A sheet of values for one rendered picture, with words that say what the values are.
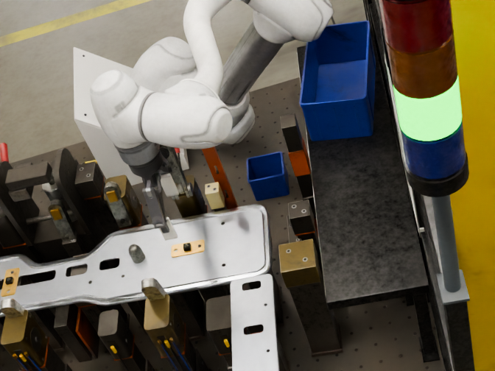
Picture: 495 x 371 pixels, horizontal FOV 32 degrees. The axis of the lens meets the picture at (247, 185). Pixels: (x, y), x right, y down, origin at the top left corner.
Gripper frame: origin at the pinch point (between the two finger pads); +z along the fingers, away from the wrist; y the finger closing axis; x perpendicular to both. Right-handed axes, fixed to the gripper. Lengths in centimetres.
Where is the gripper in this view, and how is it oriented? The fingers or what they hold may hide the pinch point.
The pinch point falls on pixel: (170, 213)
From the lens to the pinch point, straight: 200.9
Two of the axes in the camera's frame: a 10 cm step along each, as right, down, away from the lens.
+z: 2.4, 6.6, 7.1
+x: -9.7, 1.9, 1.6
